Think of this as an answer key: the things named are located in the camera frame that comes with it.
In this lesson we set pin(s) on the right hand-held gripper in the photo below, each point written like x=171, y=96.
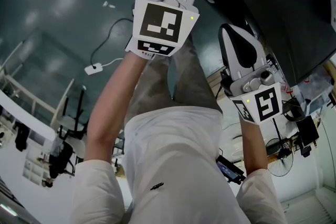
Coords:
x=265, y=105

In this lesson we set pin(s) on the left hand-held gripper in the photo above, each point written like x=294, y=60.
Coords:
x=160, y=23

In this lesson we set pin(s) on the person's left forearm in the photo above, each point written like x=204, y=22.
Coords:
x=113, y=102

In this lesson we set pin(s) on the person's right forearm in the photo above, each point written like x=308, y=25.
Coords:
x=253, y=147

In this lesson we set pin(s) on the black table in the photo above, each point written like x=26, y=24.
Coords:
x=288, y=21

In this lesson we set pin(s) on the grey trousers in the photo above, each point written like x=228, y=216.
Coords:
x=189, y=81

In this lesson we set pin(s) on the white paper scrap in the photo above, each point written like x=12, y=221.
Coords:
x=108, y=4

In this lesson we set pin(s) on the white printed box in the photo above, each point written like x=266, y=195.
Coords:
x=333, y=10

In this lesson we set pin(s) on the black standing fan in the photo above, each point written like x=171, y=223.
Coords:
x=279, y=160

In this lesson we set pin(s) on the black device with blue screen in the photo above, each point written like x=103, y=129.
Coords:
x=229, y=169

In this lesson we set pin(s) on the white power strip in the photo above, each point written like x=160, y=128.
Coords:
x=93, y=68

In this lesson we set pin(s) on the white t-shirt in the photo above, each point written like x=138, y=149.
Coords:
x=178, y=165

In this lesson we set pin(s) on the black-legged white chair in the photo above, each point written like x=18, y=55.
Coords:
x=71, y=128

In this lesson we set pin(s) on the white table frame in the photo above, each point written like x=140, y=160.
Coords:
x=31, y=97

